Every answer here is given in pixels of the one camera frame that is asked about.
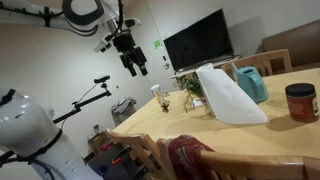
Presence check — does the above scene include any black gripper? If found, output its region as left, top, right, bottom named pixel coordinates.
left=112, top=30, right=149, bottom=78

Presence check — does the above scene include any brown star-shaped ornament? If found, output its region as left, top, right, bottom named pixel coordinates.
left=160, top=102, right=171, bottom=114

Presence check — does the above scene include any tall white printed canister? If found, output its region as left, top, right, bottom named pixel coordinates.
left=150, top=84, right=162, bottom=104

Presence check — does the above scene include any green sticky note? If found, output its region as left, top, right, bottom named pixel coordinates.
left=152, top=39, right=164, bottom=50

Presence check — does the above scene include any grey cloth bag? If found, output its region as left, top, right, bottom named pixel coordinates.
left=110, top=96, right=138, bottom=118

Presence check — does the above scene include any white television stand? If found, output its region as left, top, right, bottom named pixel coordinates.
left=171, top=54, right=243, bottom=80

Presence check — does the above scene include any potted green trailing plant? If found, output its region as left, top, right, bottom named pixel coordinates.
left=174, top=71, right=209, bottom=113

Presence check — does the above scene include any white napkin under plant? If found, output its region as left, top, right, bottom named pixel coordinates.
left=192, top=98, right=206, bottom=109

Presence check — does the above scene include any black flat screen television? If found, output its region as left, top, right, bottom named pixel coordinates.
left=163, top=8, right=235, bottom=73

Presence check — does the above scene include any wooden slat-back chair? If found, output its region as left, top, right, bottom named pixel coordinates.
left=105, top=128, right=162, bottom=180
left=220, top=48, right=294, bottom=79

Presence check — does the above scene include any white paper towel roll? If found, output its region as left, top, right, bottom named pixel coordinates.
left=195, top=63, right=270, bottom=125

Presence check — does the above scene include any red patterned cloth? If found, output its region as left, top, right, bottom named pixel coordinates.
left=165, top=134, right=216, bottom=180

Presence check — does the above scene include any black storage case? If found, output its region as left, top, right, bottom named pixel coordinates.
left=87, top=145, right=148, bottom=180

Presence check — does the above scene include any teal watering can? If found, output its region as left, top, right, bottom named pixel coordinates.
left=230, top=62, right=270, bottom=104

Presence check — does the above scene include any brown sofa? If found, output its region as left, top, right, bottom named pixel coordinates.
left=256, top=19, right=320, bottom=73

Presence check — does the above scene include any red-brown jar black lid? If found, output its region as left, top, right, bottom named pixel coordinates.
left=284, top=83, right=320, bottom=123

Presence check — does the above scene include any black camera on stand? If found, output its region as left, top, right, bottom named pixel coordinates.
left=93, top=75, right=111, bottom=84

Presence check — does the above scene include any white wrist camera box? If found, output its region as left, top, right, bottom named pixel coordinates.
left=92, top=34, right=117, bottom=54

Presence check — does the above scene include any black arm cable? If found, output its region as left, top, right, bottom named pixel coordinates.
left=0, top=0, right=125, bottom=38

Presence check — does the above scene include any black articulated camera stand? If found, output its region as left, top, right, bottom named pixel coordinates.
left=53, top=82, right=113, bottom=125

